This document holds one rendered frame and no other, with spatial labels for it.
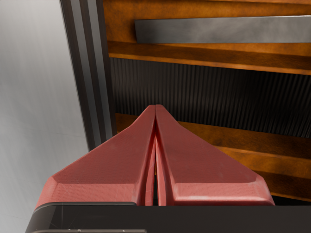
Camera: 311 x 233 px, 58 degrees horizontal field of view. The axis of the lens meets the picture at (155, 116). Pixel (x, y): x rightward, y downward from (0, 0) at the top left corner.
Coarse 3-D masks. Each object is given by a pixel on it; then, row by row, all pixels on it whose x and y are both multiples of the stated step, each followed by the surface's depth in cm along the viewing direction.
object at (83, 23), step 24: (72, 0) 21; (96, 0) 22; (72, 24) 21; (96, 24) 23; (72, 48) 22; (96, 48) 24; (96, 72) 25; (96, 96) 26; (96, 120) 27; (96, 144) 29
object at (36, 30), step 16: (0, 0) 21; (16, 0) 20; (32, 0) 20; (48, 0) 20; (0, 16) 21; (16, 16) 21; (32, 16) 21; (48, 16) 20; (0, 32) 22; (16, 32) 22; (32, 32) 21; (48, 32) 21; (64, 32) 21; (0, 48) 23; (16, 48) 23; (32, 48) 22; (48, 48) 22; (64, 48) 22
